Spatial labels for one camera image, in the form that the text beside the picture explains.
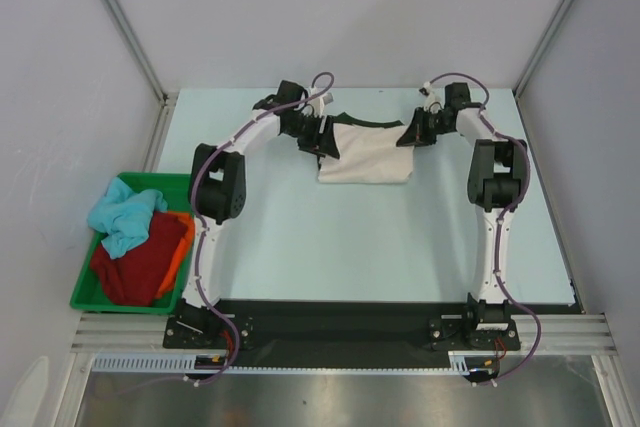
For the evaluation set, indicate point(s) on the light blue t-shirt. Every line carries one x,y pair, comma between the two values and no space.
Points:
124,216

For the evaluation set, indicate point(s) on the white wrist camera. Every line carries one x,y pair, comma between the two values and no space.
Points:
432,101
317,102

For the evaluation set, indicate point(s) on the aluminium frame rail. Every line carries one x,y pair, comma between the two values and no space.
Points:
103,332

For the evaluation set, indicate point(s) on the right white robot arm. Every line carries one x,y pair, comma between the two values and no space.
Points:
498,180

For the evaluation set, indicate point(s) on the grey slotted cable duct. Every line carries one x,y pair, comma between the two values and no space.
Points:
195,364

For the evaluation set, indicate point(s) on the left aluminium corner post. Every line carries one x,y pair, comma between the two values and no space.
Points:
131,41

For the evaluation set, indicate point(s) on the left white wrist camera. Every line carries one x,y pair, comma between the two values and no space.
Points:
317,102

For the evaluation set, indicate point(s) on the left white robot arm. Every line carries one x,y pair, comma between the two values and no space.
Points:
217,191

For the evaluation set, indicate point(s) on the orange t-shirt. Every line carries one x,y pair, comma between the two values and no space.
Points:
180,253

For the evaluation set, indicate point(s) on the aluminium corner post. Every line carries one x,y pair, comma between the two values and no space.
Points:
131,41
552,29

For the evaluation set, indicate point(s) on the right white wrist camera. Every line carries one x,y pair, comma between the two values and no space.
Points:
432,101

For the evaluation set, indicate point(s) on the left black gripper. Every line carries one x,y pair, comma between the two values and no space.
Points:
317,140

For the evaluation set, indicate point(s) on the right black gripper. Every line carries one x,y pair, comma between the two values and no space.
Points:
422,125

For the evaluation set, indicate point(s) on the white and green t-shirt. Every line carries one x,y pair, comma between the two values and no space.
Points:
368,153

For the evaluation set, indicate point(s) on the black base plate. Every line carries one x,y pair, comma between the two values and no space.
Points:
343,335

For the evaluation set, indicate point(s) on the dark red t-shirt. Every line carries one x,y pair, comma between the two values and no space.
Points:
134,279

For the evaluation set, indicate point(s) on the right aluminium corner post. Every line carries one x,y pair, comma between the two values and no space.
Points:
552,29

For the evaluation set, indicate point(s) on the green plastic bin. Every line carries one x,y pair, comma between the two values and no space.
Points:
88,295

